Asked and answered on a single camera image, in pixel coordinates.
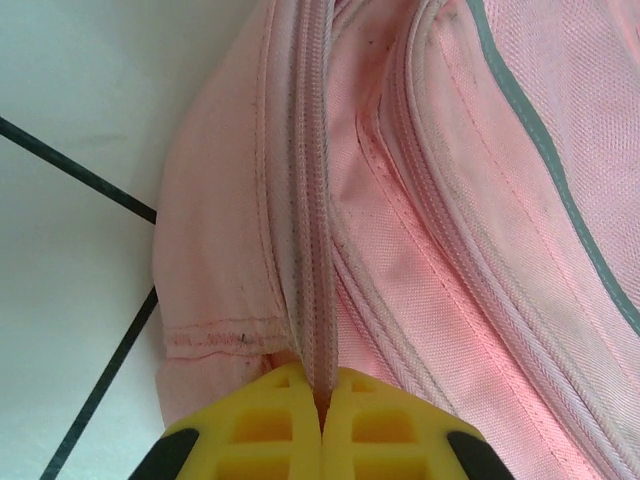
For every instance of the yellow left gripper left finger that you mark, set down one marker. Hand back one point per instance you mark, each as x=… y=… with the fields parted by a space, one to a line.
x=250 y=435

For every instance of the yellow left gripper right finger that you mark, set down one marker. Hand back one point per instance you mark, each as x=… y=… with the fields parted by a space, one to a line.
x=395 y=440

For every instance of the pink student backpack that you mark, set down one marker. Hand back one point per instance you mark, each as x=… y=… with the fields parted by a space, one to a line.
x=450 y=200

